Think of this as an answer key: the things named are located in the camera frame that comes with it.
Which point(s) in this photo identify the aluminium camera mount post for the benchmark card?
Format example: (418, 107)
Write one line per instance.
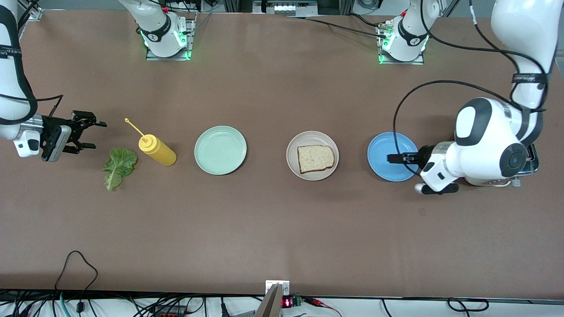
(269, 306)

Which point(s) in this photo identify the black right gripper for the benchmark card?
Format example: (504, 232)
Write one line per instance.
(53, 130)

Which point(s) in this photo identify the red LED display module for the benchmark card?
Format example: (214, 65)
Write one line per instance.
(287, 302)

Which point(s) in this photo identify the yellow squeeze bottle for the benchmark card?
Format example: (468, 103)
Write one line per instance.
(161, 154)

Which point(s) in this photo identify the beige toaster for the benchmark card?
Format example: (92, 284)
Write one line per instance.
(533, 163)

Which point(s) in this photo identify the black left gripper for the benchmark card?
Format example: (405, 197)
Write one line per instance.
(424, 157)

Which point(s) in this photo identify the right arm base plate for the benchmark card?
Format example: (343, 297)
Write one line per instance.
(167, 58)

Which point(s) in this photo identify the beige plate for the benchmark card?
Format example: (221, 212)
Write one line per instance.
(313, 136)

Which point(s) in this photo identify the brown bread slice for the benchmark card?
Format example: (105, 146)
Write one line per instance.
(315, 158)

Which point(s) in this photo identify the blue plate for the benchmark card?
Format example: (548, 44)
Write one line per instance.
(387, 145)

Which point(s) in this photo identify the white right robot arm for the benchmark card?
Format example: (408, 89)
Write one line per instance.
(6, 70)

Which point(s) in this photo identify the aluminium corner post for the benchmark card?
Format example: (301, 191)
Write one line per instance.
(35, 13)

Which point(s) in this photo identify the mint green plate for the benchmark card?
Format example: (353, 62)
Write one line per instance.
(220, 149)

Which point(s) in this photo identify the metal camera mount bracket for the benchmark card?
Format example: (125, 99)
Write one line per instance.
(269, 284)

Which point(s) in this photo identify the grey background control box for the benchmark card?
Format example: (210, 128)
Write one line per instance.
(284, 8)

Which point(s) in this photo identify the green lettuce leaf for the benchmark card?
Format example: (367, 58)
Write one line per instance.
(119, 165)

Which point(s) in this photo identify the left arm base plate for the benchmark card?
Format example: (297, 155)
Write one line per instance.
(401, 62)

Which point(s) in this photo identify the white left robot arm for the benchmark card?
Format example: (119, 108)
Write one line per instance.
(484, 132)

